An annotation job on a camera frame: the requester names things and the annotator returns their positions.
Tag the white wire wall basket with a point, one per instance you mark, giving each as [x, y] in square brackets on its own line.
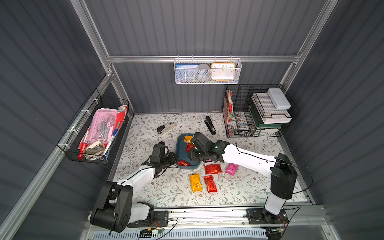
[209, 62]

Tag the white paper tray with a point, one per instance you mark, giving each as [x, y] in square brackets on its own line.
[267, 110]

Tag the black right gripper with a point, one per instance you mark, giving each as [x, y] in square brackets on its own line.
[195, 149]

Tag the blue box in basket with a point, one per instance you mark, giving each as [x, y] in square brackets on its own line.
[185, 73]

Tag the grey tape roll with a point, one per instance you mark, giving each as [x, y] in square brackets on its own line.
[203, 73]

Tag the white and black stapler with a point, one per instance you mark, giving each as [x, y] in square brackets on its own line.
[165, 128]

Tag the white flat box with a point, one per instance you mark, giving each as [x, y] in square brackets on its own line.
[279, 99]

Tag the black wire side basket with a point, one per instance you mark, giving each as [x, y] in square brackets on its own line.
[79, 132]

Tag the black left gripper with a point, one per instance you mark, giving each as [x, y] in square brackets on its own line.
[173, 157]

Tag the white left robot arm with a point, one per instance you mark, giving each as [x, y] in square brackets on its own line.
[116, 208]

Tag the red marker pen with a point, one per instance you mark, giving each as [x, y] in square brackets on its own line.
[82, 150]

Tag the pink pencil case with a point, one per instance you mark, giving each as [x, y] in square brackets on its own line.
[102, 125]

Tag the yellow tea bag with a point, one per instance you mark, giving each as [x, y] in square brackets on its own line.
[195, 182]
[188, 139]

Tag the red tea bag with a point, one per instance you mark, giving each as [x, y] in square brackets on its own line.
[211, 186]
[183, 163]
[213, 169]
[189, 147]

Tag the red tea bag in box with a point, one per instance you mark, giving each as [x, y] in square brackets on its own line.
[189, 147]

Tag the yellow tea bag in box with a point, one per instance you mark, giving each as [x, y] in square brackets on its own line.
[188, 139]

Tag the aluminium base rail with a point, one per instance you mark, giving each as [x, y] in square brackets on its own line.
[299, 222]

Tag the pink tea bag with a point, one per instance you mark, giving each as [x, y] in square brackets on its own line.
[231, 169]

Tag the yellow white alarm clock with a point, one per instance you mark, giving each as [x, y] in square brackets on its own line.
[223, 71]

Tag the black wire desk organizer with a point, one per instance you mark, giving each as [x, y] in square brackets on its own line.
[241, 116]

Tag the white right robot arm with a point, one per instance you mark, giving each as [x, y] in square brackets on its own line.
[279, 169]

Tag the teal plastic storage box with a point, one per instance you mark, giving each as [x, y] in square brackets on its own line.
[183, 154]

